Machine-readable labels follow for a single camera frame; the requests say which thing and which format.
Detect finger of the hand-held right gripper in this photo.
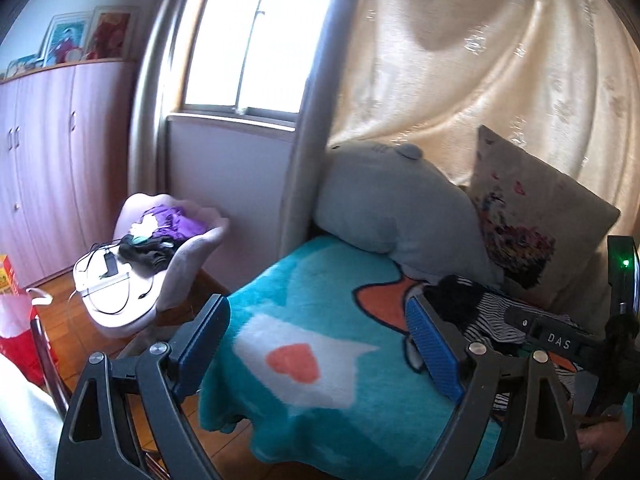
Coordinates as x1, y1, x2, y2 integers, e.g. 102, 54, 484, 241
504, 308, 609, 369

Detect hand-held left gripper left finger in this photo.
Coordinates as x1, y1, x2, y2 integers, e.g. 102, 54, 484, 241
55, 294, 232, 480

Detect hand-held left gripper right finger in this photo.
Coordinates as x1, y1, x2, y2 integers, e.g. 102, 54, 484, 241
405, 292, 584, 480

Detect black and white striped pants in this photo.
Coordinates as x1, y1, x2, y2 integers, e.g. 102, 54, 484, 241
424, 274, 596, 413

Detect person's right hand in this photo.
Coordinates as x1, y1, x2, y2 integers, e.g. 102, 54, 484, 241
577, 422, 628, 467

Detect pink shell-shaped chair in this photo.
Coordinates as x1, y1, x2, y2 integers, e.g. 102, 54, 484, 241
72, 192, 231, 339

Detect black cloth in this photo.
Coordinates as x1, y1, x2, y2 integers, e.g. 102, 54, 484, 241
117, 236, 177, 277

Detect teal printed blanket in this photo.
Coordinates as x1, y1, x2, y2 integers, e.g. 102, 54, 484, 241
197, 232, 506, 480

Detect cream printed cushion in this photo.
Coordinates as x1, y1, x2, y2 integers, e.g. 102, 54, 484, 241
467, 125, 622, 311

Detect purple cloth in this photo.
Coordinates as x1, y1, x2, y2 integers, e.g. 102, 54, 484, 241
144, 203, 209, 242

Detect grey plush pillow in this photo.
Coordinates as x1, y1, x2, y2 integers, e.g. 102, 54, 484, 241
312, 141, 503, 286

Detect red plastic bag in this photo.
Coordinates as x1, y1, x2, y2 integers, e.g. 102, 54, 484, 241
0, 287, 55, 387

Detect white cloth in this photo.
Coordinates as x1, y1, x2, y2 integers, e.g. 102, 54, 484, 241
0, 354, 64, 480

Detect yellow box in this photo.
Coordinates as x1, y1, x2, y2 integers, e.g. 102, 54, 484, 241
0, 254, 24, 297

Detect pink wooden wardrobe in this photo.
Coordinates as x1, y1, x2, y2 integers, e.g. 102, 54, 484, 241
0, 57, 139, 288

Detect cream curtain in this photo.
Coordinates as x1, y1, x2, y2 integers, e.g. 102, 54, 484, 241
327, 0, 637, 221

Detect window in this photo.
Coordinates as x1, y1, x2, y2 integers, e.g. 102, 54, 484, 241
167, 0, 342, 133

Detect large framed picture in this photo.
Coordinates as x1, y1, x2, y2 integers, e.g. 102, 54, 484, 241
41, 12, 94, 67
86, 6, 139, 62

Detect small framed picture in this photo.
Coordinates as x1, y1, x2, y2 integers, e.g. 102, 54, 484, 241
4, 54, 45, 80

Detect black cable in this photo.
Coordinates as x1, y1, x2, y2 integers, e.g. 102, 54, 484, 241
67, 242, 156, 317

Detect dark metal frame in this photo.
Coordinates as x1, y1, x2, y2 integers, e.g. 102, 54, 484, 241
29, 311, 72, 418

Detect grey metal post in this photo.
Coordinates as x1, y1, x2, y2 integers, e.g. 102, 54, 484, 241
127, 0, 203, 211
279, 15, 363, 247

